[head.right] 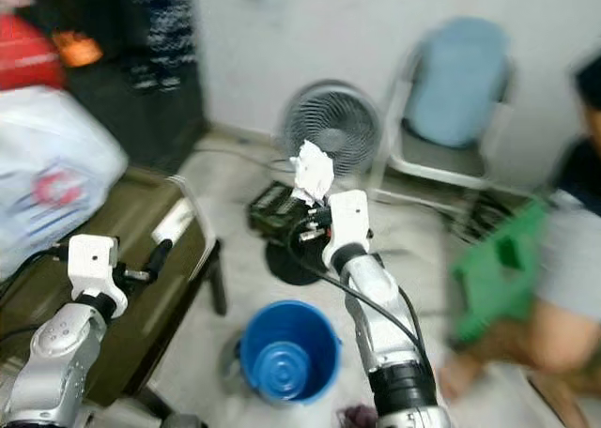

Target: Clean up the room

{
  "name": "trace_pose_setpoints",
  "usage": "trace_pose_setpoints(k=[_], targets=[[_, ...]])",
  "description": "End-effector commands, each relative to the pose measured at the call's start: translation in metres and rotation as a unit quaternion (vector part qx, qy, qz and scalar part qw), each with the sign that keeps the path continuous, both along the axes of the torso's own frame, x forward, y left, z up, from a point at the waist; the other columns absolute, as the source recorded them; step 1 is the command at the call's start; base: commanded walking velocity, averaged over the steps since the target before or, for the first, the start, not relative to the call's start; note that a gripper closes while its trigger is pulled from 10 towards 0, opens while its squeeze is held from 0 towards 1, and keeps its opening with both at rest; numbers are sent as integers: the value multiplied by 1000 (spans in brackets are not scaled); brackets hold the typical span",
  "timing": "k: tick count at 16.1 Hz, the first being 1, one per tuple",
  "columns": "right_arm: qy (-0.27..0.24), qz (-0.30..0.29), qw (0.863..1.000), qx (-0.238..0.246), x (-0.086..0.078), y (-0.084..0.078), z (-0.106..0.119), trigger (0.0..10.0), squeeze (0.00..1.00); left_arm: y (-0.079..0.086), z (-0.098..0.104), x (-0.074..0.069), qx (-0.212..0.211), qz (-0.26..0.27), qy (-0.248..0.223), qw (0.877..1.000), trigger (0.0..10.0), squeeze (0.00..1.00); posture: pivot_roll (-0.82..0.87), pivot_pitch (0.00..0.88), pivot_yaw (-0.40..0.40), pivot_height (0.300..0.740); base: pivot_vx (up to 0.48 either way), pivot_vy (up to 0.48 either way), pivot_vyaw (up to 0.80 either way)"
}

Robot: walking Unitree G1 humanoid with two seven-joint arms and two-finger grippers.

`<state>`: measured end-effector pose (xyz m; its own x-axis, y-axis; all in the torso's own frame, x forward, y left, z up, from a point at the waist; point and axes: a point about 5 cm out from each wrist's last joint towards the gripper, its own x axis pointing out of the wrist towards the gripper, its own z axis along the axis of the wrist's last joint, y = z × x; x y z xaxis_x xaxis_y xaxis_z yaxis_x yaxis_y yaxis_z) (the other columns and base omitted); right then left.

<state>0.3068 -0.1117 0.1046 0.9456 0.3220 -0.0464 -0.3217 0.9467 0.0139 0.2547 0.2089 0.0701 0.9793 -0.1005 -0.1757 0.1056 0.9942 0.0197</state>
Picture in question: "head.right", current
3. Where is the white paper roll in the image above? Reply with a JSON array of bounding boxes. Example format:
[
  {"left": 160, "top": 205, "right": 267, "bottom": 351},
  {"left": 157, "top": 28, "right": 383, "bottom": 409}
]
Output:
[{"left": 150, "top": 198, "right": 200, "bottom": 252}]

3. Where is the black power strip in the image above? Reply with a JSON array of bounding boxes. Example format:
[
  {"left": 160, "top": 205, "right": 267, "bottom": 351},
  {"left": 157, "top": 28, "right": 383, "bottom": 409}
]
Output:
[{"left": 247, "top": 181, "right": 309, "bottom": 239}]

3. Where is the olive brown table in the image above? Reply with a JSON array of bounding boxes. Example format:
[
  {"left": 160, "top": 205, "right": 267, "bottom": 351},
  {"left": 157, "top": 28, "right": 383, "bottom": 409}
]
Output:
[{"left": 0, "top": 168, "right": 228, "bottom": 412}]

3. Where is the grey standing fan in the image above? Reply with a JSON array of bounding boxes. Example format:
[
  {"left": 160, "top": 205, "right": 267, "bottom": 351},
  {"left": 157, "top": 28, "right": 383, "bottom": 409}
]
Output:
[{"left": 265, "top": 79, "right": 383, "bottom": 288}]

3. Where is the grey chair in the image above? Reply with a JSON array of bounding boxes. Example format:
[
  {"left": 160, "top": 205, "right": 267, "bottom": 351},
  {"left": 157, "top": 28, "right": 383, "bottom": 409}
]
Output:
[{"left": 369, "top": 20, "right": 541, "bottom": 213}]

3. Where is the blue plastic bucket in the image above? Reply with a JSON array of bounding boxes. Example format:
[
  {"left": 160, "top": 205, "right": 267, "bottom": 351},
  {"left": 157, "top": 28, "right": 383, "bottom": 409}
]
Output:
[{"left": 238, "top": 299, "right": 343, "bottom": 403}]

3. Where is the black cabinet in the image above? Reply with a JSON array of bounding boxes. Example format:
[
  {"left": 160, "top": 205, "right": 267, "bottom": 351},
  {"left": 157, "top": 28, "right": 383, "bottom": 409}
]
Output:
[{"left": 70, "top": 62, "right": 208, "bottom": 171}]

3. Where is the white plastic bag red logo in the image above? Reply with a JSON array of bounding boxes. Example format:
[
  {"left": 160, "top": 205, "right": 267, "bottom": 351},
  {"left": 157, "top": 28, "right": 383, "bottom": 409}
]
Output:
[{"left": 0, "top": 85, "right": 144, "bottom": 281}]

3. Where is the green plastic stool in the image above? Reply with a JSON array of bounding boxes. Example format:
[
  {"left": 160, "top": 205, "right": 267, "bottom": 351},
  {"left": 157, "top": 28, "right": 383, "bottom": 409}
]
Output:
[{"left": 449, "top": 198, "right": 553, "bottom": 346}]

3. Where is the light blue chair cushion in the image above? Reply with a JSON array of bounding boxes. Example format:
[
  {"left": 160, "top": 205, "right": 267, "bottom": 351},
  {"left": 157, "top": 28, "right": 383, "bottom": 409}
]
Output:
[{"left": 404, "top": 18, "right": 508, "bottom": 150}]

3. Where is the maroon cloth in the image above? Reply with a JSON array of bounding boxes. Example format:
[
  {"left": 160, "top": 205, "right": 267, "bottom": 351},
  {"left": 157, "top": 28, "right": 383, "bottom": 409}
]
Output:
[{"left": 336, "top": 405, "right": 378, "bottom": 428}]

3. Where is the orange object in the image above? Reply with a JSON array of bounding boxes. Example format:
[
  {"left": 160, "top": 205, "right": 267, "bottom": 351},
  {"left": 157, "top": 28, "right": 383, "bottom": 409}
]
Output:
[{"left": 52, "top": 31, "right": 106, "bottom": 69}]

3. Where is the dark patterned hanging garment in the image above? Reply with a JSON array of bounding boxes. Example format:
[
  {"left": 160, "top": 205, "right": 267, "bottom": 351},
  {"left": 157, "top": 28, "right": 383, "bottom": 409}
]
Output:
[{"left": 130, "top": 0, "right": 198, "bottom": 96}]

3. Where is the person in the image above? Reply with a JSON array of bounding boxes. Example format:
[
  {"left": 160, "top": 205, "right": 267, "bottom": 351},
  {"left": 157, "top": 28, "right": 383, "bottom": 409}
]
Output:
[{"left": 437, "top": 53, "right": 601, "bottom": 428}]

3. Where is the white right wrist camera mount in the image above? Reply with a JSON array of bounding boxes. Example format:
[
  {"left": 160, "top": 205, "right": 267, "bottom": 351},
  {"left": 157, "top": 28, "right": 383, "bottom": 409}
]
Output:
[{"left": 324, "top": 190, "right": 372, "bottom": 265}]

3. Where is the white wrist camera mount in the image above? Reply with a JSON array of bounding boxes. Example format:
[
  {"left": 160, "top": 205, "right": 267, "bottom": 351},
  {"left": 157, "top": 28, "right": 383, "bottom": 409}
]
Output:
[
  {"left": 324, "top": 190, "right": 372, "bottom": 265},
  {"left": 68, "top": 235, "right": 128, "bottom": 302}
]

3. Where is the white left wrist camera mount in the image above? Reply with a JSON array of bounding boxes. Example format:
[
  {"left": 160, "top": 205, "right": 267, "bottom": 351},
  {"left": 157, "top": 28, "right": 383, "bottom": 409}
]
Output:
[{"left": 68, "top": 235, "right": 128, "bottom": 302}]

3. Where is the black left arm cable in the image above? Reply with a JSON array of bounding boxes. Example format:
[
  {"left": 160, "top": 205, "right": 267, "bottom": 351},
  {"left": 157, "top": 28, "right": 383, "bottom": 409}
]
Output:
[{"left": 0, "top": 250, "right": 71, "bottom": 354}]

